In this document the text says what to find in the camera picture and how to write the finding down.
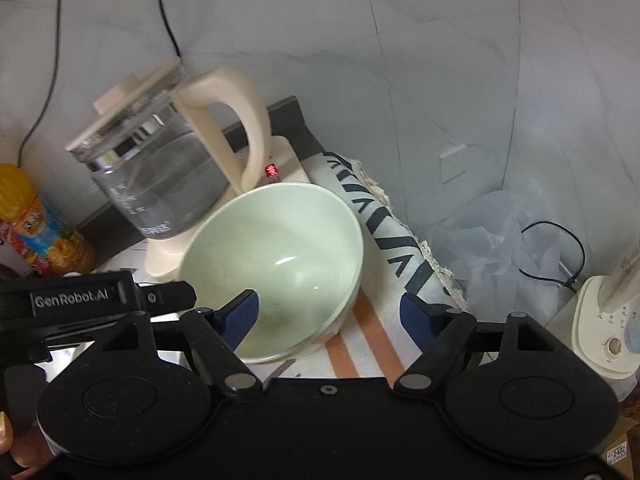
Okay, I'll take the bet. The clear plastic bag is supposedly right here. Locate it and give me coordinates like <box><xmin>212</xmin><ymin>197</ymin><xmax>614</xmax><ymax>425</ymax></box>
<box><xmin>426</xmin><ymin>190</ymin><xmax>587</xmax><ymax>325</ymax></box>

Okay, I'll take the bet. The green bowl yellow pattern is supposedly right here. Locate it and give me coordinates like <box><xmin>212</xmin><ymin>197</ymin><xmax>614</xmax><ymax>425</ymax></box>
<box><xmin>178</xmin><ymin>182</ymin><xmax>364</xmax><ymax>364</ymax></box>

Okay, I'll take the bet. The orange juice bottle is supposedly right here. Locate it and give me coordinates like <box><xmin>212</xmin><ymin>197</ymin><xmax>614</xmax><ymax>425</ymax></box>
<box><xmin>1</xmin><ymin>164</ymin><xmax>96</xmax><ymax>275</ymax></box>

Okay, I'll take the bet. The black power cable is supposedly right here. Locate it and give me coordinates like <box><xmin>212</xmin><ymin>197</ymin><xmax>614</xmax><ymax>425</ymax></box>
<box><xmin>147</xmin><ymin>0</ymin><xmax>185</xmax><ymax>60</ymax></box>

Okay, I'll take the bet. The white appliance on floor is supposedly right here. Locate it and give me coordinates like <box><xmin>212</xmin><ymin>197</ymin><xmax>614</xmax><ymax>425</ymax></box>
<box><xmin>570</xmin><ymin>240</ymin><xmax>639</xmax><ymax>380</ymax></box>

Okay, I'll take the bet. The glass kettle beige handle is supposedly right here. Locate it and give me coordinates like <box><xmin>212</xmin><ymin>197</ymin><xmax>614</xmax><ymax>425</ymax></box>
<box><xmin>66</xmin><ymin>60</ymin><xmax>271</xmax><ymax>240</ymax></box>

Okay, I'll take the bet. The patterned table mat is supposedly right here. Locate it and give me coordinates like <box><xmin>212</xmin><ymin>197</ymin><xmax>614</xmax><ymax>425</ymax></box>
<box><xmin>246</xmin><ymin>152</ymin><xmax>450</xmax><ymax>379</ymax></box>

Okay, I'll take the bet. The person's left hand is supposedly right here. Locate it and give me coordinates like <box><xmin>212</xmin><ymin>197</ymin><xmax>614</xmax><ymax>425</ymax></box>
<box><xmin>0</xmin><ymin>412</ymin><xmax>54</xmax><ymax>479</ymax></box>

